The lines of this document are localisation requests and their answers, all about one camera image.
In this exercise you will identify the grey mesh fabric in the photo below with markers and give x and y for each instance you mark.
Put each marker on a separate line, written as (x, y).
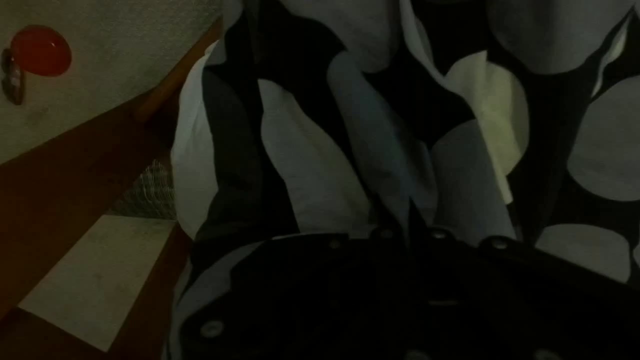
(148, 192)

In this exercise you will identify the small dark metal clip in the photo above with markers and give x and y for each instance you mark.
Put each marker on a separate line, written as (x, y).
(12, 78)

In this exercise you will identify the wooden bunk bed frame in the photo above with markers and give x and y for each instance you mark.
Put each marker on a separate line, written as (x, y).
(67, 180)

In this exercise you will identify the black spotted comforter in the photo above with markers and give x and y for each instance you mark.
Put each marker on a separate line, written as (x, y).
(553, 121)

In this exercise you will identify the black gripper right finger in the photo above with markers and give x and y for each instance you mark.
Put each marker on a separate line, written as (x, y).
(520, 306)

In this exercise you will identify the red ball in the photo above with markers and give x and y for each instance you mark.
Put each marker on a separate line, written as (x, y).
(41, 50)

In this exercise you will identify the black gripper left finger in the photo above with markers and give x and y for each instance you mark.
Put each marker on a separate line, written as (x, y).
(312, 301)

